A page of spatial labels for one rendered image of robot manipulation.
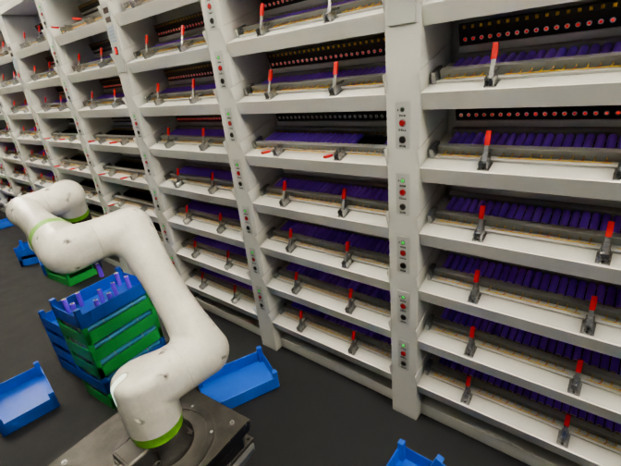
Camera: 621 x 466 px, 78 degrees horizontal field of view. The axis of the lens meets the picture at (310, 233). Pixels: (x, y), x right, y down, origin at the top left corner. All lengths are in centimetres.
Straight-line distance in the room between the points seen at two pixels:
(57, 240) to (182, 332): 38
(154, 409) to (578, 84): 113
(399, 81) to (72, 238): 91
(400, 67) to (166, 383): 95
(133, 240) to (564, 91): 107
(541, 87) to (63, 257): 115
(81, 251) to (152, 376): 37
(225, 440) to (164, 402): 20
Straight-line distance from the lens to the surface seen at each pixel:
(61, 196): 154
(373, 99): 112
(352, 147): 123
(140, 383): 99
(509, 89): 99
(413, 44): 106
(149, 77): 211
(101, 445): 127
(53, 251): 112
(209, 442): 113
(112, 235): 114
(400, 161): 110
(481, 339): 133
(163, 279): 109
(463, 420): 155
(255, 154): 147
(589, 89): 97
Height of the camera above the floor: 120
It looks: 23 degrees down
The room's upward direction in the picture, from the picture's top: 6 degrees counter-clockwise
